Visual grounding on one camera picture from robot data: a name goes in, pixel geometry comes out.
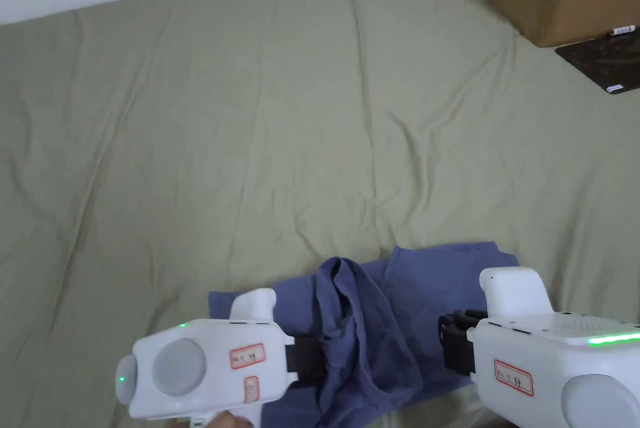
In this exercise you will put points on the bed with pale green sheet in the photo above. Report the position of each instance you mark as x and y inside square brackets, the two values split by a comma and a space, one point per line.
[210, 123]

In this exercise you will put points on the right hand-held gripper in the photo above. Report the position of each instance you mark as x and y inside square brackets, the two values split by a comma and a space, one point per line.
[560, 363]

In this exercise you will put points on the dark brown patterned mat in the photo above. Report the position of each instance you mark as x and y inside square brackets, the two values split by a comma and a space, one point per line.
[605, 60]

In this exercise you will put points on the white marker pen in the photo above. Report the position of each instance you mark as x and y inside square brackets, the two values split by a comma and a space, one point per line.
[621, 30]

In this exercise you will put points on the person's left hand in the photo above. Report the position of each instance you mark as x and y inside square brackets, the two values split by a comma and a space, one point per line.
[220, 420]

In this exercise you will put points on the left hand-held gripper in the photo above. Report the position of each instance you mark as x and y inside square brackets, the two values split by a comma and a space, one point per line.
[210, 363]

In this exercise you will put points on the dark blue shirt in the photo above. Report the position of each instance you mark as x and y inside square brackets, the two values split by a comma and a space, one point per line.
[390, 308]

